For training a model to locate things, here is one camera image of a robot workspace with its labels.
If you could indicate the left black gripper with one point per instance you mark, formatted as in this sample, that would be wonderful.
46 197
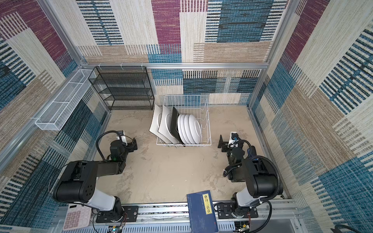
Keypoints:
130 144

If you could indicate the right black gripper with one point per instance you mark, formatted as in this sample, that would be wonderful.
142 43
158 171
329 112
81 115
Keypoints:
223 142

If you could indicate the white square plate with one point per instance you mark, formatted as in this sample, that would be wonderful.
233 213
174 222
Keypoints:
156 123
165 126

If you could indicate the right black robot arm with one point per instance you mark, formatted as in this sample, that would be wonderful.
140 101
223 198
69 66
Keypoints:
260 174

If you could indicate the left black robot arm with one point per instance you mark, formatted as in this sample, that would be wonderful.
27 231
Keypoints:
77 184

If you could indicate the black mesh shelf rack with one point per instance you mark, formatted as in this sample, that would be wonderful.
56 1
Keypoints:
123 88

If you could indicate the white round plate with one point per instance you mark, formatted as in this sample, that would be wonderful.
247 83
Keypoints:
180 130
184 130
195 129
188 131

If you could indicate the black square plate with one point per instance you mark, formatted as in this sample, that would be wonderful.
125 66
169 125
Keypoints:
174 126

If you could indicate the blue book yellow label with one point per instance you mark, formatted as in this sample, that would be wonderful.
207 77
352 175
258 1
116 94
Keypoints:
201 213

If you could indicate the pink calculator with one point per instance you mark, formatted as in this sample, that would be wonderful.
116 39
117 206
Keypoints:
77 217

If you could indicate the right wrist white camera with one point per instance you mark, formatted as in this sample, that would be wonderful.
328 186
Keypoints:
233 140

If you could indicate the white wire dish rack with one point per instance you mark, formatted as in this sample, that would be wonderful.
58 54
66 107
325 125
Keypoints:
196 105

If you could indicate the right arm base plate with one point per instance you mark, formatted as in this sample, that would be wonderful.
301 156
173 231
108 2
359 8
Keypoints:
229 211

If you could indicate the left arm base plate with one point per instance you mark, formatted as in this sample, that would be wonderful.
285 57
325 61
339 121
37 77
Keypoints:
127 214

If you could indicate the aluminium front rail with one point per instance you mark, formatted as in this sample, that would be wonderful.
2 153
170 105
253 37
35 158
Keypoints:
174 218

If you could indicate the white wire wall basket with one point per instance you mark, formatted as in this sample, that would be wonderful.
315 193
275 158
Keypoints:
55 116

